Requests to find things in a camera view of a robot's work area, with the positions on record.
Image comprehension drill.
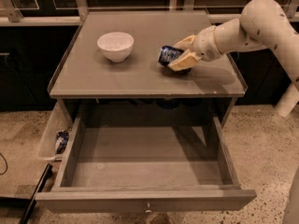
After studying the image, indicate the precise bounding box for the silver drawer knob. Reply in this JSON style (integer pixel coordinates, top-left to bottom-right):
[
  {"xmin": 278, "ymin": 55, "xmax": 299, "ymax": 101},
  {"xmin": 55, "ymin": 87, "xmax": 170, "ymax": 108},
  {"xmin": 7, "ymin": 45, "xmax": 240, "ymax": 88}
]
[{"xmin": 145, "ymin": 203, "xmax": 152, "ymax": 214}]

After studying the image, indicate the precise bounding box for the white ceramic bowl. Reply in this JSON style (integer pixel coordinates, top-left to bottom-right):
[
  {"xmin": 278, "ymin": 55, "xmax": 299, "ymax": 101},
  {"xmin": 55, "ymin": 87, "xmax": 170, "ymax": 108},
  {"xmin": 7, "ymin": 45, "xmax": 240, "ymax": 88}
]
[{"xmin": 97, "ymin": 32, "xmax": 135, "ymax": 63}]

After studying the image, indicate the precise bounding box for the grey cabinet counter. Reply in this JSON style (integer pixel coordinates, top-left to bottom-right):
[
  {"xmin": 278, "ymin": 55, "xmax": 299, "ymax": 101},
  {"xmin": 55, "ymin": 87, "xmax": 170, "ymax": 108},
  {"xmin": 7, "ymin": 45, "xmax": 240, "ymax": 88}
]
[{"xmin": 48, "ymin": 11, "xmax": 247, "ymax": 117}]

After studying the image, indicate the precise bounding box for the clear plastic side bin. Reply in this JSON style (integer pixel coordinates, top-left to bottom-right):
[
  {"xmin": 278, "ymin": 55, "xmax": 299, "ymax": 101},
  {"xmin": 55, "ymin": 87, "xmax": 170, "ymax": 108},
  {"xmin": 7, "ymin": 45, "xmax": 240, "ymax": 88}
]
[{"xmin": 38, "ymin": 103, "xmax": 72, "ymax": 161}]

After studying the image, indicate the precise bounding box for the crushed blue pepsi can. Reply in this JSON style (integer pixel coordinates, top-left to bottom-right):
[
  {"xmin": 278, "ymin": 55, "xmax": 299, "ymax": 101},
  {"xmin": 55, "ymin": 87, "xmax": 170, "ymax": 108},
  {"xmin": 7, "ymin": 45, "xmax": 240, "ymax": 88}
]
[{"xmin": 158, "ymin": 46, "xmax": 183, "ymax": 68}]

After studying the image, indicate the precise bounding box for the grey open top drawer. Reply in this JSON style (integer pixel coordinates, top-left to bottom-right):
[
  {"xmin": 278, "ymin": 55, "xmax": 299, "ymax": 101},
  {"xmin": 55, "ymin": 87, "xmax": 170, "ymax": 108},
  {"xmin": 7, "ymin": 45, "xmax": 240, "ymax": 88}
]
[{"xmin": 36, "ymin": 104, "xmax": 256, "ymax": 213}]

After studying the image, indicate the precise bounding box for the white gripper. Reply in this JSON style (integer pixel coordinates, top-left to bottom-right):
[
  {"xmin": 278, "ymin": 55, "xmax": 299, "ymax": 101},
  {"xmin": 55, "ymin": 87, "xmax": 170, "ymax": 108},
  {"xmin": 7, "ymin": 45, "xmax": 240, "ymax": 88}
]
[{"xmin": 168, "ymin": 25, "xmax": 222, "ymax": 71}]

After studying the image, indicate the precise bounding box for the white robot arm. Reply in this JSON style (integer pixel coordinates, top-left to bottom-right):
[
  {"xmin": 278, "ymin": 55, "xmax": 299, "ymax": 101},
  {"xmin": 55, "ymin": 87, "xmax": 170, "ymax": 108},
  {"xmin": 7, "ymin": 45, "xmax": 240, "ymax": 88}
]
[{"xmin": 170, "ymin": 0, "xmax": 299, "ymax": 116}]

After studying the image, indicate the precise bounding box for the black pole on floor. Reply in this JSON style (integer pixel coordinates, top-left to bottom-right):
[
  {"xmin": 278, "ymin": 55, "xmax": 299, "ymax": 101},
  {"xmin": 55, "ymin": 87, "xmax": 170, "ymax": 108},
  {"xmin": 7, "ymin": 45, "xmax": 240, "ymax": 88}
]
[{"xmin": 19, "ymin": 163, "xmax": 52, "ymax": 224}]

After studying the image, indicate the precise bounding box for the metal railing frame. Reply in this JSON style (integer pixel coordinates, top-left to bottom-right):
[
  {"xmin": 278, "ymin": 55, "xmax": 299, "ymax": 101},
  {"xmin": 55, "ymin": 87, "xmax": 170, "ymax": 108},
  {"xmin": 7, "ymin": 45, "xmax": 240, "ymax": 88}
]
[{"xmin": 0, "ymin": 0, "xmax": 299, "ymax": 28}]

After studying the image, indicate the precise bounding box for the black cable on floor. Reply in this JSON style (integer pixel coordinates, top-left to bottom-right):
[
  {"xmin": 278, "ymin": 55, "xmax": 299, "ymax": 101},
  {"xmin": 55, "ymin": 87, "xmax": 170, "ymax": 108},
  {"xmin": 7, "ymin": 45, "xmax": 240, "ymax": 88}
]
[{"xmin": 0, "ymin": 152, "xmax": 8, "ymax": 176}]

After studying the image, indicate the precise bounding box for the blue crumpled snack bag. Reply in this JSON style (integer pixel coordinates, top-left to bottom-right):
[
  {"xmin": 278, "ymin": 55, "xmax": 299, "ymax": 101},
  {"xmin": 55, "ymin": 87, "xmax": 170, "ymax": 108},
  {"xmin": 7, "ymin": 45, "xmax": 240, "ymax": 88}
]
[{"xmin": 55, "ymin": 130, "xmax": 69, "ymax": 154}]

